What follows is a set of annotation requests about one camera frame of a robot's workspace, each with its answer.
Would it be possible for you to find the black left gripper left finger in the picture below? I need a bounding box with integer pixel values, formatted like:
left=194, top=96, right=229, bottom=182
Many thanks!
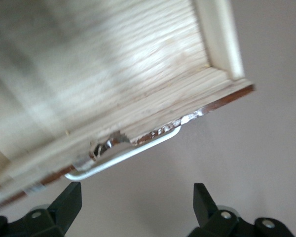
left=0, top=182, right=83, bottom=237

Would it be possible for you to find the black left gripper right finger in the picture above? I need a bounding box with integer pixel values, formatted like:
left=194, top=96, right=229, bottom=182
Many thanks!
left=187, top=182, right=296, bottom=237

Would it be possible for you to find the white metal drawer handle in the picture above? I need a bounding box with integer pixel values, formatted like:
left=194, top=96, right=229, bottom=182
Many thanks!
left=63, top=125, right=183, bottom=183

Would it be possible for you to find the wooden drawer with brown front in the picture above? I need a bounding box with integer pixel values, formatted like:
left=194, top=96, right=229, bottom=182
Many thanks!
left=0, top=0, right=256, bottom=210

